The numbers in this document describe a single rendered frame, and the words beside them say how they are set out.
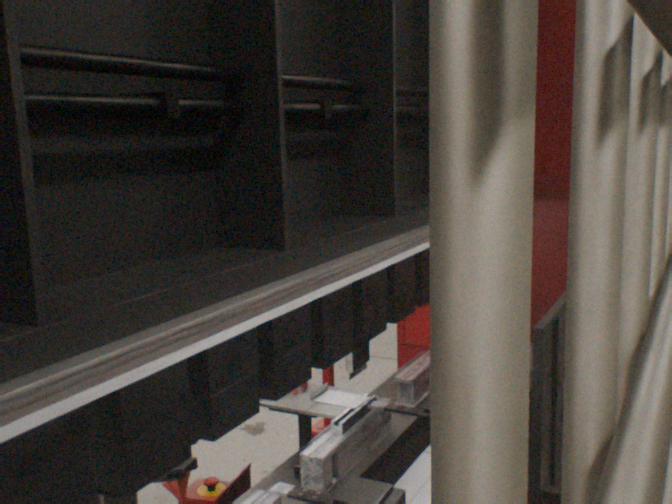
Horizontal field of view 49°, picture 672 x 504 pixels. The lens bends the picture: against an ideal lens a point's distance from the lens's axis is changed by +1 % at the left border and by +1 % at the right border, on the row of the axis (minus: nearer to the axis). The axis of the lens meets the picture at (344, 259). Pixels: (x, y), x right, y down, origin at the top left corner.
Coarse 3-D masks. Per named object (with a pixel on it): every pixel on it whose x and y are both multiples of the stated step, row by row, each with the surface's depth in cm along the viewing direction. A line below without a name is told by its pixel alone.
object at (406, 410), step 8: (376, 408) 182; (384, 408) 181; (392, 408) 180; (400, 408) 180; (408, 408) 180; (416, 408) 180; (424, 408) 172; (416, 416) 177; (424, 416) 171; (424, 424) 172
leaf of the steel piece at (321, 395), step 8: (312, 392) 188; (320, 392) 192; (328, 392) 193; (336, 392) 193; (344, 392) 193; (312, 400) 188; (320, 400) 187; (328, 400) 187; (336, 400) 187; (344, 400) 187; (352, 400) 187
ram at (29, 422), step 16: (400, 256) 194; (368, 272) 176; (336, 288) 161; (288, 304) 143; (256, 320) 133; (224, 336) 124; (176, 352) 113; (192, 352) 116; (144, 368) 107; (160, 368) 110; (112, 384) 101; (64, 400) 94; (80, 400) 96; (32, 416) 89; (48, 416) 91; (0, 432) 85; (16, 432) 87
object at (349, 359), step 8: (360, 344) 181; (368, 344) 186; (352, 352) 177; (360, 352) 181; (368, 352) 186; (352, 360) 178; (360, 360) 182; (368, 360) 186; (352, 368) 178; (360, 368) 184; (352, 376) 180
